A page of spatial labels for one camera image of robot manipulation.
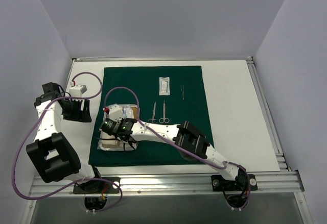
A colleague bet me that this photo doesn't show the stainless steel instrument tray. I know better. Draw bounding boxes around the stainless steel instrument tray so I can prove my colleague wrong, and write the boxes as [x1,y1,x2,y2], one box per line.
[98,104,138,152]

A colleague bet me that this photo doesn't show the steel scissors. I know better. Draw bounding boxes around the steel scissors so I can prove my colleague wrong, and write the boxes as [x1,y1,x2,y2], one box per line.
[159,101,170,124]
[148,102,157,123]

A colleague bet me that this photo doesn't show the dark green surgical cloth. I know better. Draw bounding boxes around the dark green surgical cloth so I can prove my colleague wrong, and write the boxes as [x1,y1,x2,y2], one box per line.
[89,66,214,167]

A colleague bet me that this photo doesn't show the white suture packet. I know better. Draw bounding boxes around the white suture packet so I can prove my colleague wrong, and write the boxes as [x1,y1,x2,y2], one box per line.
[159,77,170,96]

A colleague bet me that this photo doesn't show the thin steel tweezers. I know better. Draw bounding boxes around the thin steel tweezers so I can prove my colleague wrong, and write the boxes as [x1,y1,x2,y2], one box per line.
[180,85,184,101]

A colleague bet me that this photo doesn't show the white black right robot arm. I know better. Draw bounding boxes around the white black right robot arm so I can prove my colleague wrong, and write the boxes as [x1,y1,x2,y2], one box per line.
[100,118,245,190]

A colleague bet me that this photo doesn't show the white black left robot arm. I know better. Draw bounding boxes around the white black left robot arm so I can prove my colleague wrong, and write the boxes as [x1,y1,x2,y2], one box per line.
[26,82,103,193]

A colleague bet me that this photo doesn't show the blue striped gauze packet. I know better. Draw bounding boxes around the blue striped gauze packet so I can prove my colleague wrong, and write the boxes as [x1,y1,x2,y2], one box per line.
[122,106,134,118]

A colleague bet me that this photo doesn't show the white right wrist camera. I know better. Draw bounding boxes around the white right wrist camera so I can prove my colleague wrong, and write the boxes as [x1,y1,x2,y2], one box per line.
[103,105,124,121]

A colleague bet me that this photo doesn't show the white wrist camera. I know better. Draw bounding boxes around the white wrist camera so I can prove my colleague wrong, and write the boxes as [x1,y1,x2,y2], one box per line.
[103,105,124,121]
[69,85,87,97]

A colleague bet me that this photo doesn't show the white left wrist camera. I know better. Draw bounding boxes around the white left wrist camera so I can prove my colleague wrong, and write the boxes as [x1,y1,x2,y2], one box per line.
[69,85,87,97]

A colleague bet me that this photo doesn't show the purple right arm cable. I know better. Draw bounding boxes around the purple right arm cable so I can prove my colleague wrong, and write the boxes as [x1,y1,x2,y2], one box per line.
[104,87,250,208]

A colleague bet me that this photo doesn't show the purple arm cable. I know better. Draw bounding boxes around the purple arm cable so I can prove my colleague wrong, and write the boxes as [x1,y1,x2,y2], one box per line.
[104,87,250,208]
[11,72,123,212]

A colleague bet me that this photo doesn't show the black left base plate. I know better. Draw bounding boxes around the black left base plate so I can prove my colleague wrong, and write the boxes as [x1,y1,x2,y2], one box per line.
[73,177,121,194]

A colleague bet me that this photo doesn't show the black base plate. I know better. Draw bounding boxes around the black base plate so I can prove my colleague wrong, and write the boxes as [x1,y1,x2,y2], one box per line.
[73,177,121,194]
[211,174,249,192]

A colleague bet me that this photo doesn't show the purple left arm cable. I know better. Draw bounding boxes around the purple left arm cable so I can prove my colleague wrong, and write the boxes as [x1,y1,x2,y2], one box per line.
[11,72,123,212]

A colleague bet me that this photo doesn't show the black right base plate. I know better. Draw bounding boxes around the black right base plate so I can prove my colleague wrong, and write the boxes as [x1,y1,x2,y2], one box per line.
[211,174,249,192]

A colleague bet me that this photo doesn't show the aluminium front rail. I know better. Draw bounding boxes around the aluminium front rail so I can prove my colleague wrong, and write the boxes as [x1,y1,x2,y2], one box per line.
[28,171,305,197]

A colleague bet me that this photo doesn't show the aluminium rail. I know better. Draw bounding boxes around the aluminium rail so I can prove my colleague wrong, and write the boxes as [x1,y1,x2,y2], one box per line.
[246,57,291,171]
[28,171,305,197]

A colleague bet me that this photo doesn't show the aluminium right side rail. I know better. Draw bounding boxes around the aluminium right side rail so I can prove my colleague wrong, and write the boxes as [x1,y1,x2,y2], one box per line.
[246,57,291,171]

